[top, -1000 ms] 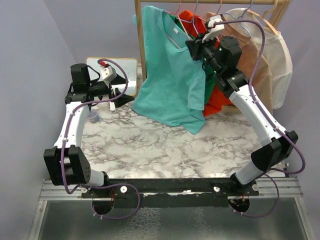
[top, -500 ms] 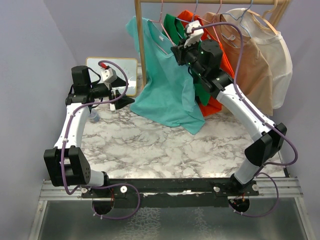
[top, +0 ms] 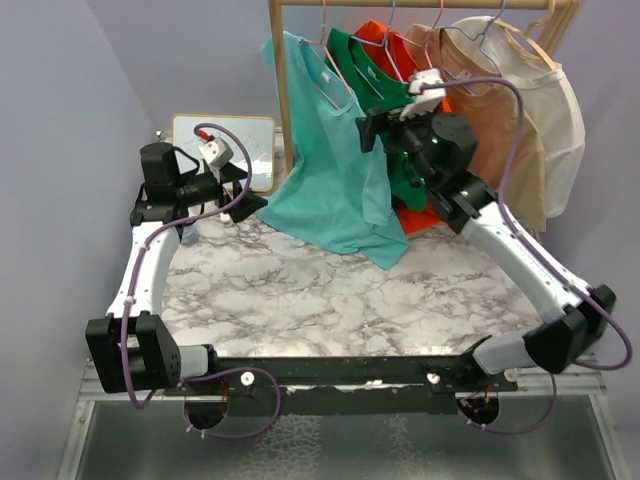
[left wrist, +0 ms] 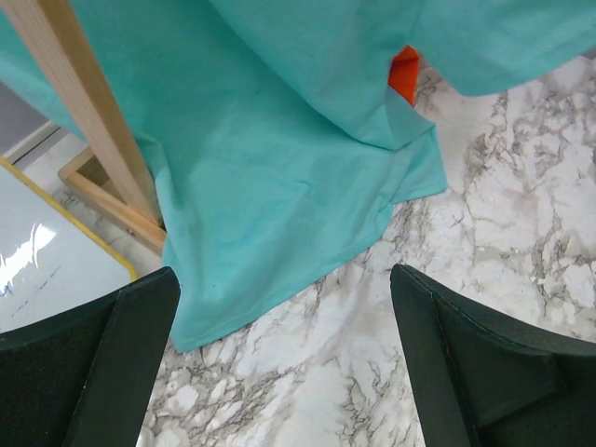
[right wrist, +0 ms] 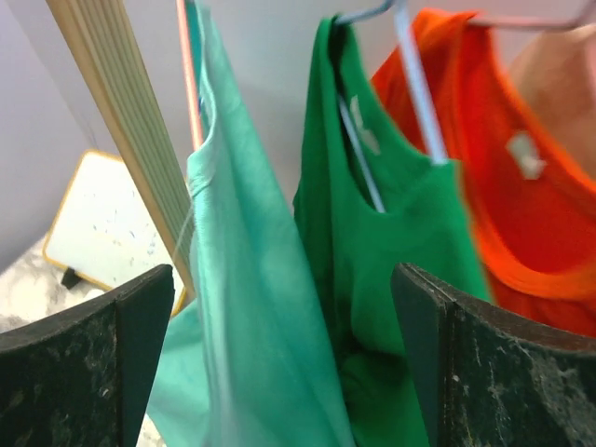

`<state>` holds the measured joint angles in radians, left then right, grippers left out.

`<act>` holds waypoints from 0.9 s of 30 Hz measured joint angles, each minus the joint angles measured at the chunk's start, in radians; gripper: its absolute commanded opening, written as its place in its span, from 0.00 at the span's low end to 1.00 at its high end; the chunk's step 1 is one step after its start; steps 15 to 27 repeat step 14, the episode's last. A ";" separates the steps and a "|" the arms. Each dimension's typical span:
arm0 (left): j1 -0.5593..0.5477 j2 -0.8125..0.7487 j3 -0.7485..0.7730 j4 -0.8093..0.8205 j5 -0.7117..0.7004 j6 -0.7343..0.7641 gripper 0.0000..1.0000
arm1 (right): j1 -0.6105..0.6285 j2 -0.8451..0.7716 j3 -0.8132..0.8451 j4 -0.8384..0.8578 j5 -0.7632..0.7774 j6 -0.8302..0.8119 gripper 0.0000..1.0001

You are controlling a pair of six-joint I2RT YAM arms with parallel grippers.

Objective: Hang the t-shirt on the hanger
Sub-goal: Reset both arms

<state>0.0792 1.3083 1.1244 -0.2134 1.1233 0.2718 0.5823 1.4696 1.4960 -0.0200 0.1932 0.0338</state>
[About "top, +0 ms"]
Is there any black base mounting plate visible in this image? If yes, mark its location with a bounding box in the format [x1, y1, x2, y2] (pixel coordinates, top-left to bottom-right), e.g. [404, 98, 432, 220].
[99, 344, 521, 417]

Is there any pink wire hanger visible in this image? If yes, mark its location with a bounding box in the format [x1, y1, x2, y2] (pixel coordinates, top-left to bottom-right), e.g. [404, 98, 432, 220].
[305, 1, 353, 95]

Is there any green t-shirt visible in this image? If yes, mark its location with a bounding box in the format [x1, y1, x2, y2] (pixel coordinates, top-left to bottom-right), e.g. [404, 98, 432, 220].
[327, 29, 444, 212]

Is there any wooden hanger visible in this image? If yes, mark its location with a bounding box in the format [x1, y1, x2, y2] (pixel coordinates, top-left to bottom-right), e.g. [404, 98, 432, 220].
[494, 0, 557, 71]

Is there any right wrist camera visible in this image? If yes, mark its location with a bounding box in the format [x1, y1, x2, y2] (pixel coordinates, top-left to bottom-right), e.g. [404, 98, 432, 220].
[400, 68, 446, 121]

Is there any cream white t-shirt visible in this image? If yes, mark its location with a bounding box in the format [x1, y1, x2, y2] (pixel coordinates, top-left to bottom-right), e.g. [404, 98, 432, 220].
[453, 16, 586, 218]

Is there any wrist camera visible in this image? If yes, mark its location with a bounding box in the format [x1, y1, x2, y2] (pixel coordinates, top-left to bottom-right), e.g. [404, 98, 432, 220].
[400, 68, 446, 121]
[198, 138, 234, 170]

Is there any purple cable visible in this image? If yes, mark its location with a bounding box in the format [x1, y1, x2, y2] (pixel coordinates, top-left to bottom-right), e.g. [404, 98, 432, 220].
[119, 122, 282, 441]
[422, 75, 634, 436]

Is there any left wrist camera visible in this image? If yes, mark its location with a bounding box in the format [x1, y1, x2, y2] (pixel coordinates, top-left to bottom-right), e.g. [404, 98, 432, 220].
[198, 138, 234, 170]

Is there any teal t-shirt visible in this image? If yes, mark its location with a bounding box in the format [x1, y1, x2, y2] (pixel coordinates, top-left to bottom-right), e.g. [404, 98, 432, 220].
[258, 32, 408, 270]

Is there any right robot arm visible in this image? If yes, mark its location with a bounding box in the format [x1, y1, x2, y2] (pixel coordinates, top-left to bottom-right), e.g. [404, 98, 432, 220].
[355, 108, 616, 391]

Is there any small whiteboard wooden frame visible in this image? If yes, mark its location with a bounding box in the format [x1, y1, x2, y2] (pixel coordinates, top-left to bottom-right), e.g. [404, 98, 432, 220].
[171, 114, 276, 194]

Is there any orange t-shirt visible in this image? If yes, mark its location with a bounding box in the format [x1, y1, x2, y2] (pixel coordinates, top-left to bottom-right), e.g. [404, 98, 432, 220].
[353, 20, 454, 235]

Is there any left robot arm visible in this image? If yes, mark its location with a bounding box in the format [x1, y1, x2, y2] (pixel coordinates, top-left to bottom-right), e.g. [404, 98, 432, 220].
[85, 135, 266, 395]

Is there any aluminium rail frame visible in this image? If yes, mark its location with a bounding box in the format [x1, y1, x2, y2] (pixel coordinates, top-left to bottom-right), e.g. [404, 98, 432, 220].
[55, 130, 626, 480]

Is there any small clear plastic cup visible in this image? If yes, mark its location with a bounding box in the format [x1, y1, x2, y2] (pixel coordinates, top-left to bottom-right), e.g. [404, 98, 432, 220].
[181, 224, 200, 246]

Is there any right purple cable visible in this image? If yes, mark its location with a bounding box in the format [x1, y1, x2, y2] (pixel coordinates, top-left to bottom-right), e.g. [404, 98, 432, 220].
[422, 75, 634, 436]

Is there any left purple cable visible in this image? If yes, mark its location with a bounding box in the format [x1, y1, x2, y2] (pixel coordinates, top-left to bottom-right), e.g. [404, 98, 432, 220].
[119, 122, 282, 441]

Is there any pink wire hanger tan shirt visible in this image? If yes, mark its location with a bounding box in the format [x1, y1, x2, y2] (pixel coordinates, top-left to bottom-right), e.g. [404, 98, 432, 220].
[401, 1, 445, 70]

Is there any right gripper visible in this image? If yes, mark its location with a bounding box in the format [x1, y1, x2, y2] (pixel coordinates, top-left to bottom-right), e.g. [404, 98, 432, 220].
[356, 100, 438, 191]

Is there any wooden clothes rack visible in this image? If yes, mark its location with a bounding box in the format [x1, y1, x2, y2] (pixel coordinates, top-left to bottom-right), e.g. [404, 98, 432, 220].
[268, 0, 583, 175]

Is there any blue wire hanger green shirt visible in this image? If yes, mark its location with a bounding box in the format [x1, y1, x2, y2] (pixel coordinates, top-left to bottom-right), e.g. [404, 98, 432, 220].
[351, 9, 414, 81]

